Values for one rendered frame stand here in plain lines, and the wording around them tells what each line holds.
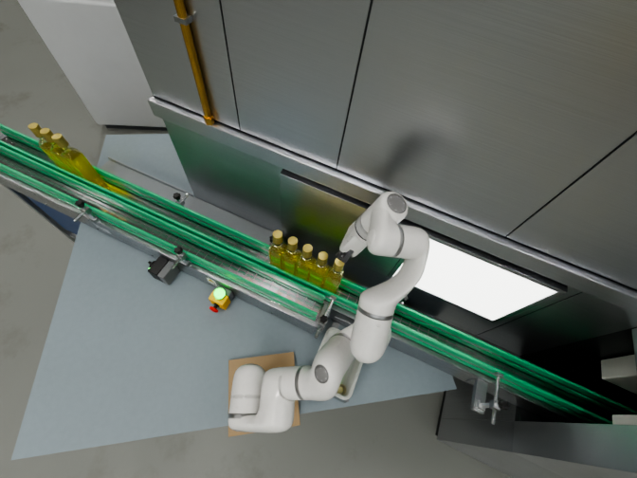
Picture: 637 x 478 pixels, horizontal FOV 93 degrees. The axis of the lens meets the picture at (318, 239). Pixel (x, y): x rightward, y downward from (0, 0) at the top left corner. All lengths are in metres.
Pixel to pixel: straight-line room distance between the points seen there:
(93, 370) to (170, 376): 0.28
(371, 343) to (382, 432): 1.43
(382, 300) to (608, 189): 0.50
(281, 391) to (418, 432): 1.42
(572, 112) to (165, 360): 1.40
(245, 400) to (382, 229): 0.61
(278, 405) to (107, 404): 0.73
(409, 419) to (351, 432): 0.37
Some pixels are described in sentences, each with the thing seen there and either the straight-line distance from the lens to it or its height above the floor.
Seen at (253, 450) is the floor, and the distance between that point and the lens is 2.07.
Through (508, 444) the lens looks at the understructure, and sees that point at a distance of 1.59.
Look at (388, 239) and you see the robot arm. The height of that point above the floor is 1.52.
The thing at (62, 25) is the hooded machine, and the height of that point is 0.88.
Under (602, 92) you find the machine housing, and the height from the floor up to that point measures 1.79.
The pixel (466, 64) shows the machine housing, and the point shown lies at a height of 1.77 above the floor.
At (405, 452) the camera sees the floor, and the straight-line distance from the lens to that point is 2.18.
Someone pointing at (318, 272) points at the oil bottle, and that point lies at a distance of 1.07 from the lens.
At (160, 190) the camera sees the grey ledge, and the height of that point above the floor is 0.88.
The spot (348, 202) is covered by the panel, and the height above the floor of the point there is 1.32.
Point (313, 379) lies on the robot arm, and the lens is 0.81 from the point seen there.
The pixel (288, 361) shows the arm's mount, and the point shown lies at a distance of 1.29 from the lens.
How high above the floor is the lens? 2.05
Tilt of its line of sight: 59 degrees down
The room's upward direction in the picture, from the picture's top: 11 degrees clockwise
